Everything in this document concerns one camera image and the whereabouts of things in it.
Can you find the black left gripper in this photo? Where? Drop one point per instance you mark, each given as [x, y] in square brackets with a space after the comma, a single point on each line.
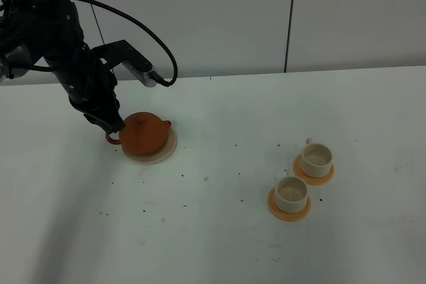
[46, 36]

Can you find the near white teacup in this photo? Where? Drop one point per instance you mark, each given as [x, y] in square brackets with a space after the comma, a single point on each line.
[290, 193]

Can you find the white teacup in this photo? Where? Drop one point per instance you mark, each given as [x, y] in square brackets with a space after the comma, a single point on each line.
[316, 159]
[290, 193]

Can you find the far white teacup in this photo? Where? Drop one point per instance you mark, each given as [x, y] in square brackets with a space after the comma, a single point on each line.
[316, 159]

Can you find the cream round teapot saucer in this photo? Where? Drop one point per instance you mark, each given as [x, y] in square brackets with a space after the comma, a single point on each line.
[165, 152]

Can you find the orange coaster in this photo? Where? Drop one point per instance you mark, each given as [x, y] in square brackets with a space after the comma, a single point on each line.
[310, 180]
[284, 216]

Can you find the brown clay teapot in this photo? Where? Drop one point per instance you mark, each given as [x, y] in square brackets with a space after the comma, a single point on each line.
[143, 134]

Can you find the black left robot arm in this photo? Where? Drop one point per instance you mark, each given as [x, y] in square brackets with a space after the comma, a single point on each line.
[46, 36]

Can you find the near orange coaster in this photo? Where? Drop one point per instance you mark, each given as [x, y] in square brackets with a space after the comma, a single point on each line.
[284, 216]

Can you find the far orange coaster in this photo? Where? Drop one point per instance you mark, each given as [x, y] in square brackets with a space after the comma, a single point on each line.
[310, 180]

